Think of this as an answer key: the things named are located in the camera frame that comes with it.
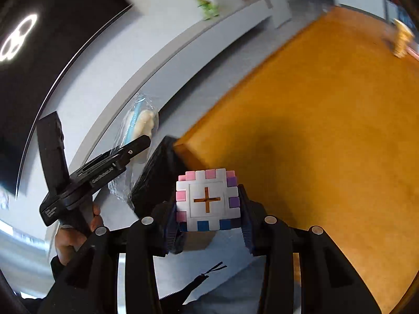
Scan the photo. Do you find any clear wrapper with pastry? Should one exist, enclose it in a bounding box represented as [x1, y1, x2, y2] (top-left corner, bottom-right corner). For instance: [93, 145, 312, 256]
[108, 92, 158, 208]

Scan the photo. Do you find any white pastel puzzle cube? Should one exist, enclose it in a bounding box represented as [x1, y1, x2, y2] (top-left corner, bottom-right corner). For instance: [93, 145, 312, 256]
[175, 169, 241, 232]

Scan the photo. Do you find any tall yellow snack canister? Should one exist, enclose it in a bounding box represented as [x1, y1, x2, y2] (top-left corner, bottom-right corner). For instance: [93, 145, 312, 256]
[389, 19, 418, 60]

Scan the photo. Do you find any person's left hand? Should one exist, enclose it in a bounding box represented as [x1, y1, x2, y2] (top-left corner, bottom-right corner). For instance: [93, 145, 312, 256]
[55, 203, 104, 266]

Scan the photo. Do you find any black television screen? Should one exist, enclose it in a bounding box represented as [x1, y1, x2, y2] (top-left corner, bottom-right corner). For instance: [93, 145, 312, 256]
[1, 0, 130, 194]

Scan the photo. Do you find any white low cabinet ledge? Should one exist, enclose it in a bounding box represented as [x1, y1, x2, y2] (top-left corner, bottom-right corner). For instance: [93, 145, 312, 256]
[55, 0, 271, 171]

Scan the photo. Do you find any wooden table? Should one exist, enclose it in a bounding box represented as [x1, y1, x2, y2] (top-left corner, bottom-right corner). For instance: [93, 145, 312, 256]
[175, 7, 418, 313]

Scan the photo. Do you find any green dinosaur toy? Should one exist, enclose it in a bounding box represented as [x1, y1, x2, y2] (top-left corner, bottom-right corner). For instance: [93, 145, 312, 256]
[195, 0, 219, 21]

